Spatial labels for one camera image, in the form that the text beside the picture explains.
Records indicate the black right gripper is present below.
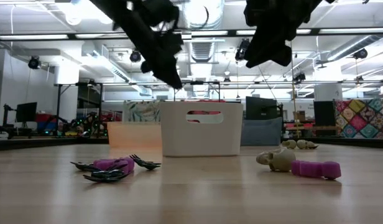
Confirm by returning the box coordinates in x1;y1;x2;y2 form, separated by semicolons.
244;0;323;68

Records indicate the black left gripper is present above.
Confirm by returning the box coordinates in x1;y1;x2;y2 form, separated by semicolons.
90;0;185;90

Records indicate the purple plastic decoration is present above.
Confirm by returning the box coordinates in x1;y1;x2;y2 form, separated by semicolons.
93;158;118;171
115;157;136;174
290;159;342;180

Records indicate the black beam with light strips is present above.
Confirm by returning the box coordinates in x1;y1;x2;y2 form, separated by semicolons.
0;27;383;42

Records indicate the floral patterned board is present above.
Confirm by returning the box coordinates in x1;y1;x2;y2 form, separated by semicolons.
122;100;163;123

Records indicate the black computer monitor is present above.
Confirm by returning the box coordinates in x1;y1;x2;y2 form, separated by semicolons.
16;101;38;123
313;100;336;127
245;96;279;121

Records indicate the brown cardboard box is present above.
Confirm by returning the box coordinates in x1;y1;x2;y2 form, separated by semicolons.
292;110;307;123

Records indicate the orange translucent plastic bin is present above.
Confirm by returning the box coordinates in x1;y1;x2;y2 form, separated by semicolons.
106;121;163;149

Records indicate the wooden background table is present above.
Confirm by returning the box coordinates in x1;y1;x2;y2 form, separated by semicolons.
284;123;335;139

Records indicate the grey translucent plastic bin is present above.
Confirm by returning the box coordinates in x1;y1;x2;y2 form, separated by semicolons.
240;116;283;146

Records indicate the colourful patchwork quilt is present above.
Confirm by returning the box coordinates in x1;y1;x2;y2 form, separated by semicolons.
333;98;383;139

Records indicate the silver ceiling air duct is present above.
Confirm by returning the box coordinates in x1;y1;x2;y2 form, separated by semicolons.
181;0;226;99

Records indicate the white ceiling ventilation duct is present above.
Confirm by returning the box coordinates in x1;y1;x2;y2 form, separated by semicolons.
81;40;154;97

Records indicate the white plastic bin with handles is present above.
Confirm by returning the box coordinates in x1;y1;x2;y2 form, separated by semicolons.
160;101;244;157

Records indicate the black background workstation frame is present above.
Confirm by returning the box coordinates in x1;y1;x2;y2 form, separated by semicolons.
53;80;223;138

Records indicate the black aluminium table frame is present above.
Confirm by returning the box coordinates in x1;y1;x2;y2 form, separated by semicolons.
0;136;383;152

